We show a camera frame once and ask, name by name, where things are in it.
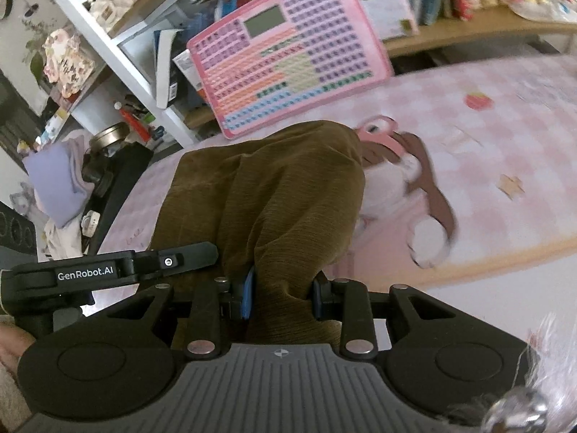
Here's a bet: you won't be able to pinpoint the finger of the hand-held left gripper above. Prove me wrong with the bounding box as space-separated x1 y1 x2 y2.
133 242 220 279

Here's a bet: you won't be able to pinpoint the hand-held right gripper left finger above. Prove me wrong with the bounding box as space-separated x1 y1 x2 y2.
108 268 257 362

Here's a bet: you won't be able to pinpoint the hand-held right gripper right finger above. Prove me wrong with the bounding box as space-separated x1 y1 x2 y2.
311 277 456 359

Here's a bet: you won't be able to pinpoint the brown corduroy pants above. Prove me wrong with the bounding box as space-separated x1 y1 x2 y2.
151 119 367 348

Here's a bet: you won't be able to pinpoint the person's left hand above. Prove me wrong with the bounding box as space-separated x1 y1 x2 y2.
0 322 37 373

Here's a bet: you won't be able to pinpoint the purple cloth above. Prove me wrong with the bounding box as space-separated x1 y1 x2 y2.
22 137 98 229

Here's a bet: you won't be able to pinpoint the black stand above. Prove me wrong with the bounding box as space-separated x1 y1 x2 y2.
81 142 155 254

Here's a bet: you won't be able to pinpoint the round metal tin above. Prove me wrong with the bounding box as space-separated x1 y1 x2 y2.
89 122 131 155

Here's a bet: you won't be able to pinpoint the white shelf unit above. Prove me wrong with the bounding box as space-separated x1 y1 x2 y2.
38 0 200 148

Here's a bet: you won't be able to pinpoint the floral fabric pouch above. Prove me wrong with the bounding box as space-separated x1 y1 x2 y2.
42 28 96 99

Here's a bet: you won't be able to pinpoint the clear round bead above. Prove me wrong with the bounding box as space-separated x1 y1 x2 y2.
484 388 549 433

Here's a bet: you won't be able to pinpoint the pink toy learning tablet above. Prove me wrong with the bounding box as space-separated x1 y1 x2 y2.
186 0 395 140

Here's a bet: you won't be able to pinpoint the pink checked cartoon bedsheet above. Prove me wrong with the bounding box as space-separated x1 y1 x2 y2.
97 54 577 290

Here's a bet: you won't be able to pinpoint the white fluffy sleeve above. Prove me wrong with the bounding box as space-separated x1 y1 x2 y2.
451 311 577 433

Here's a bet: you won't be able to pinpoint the white paper card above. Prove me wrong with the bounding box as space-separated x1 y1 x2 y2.
361 0 420 42

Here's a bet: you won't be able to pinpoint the wooden shelf board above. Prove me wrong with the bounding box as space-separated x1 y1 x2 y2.
383 5 577 57

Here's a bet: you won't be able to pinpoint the cream bag with pearl handle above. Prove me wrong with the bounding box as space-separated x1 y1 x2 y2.
83 0 137 33

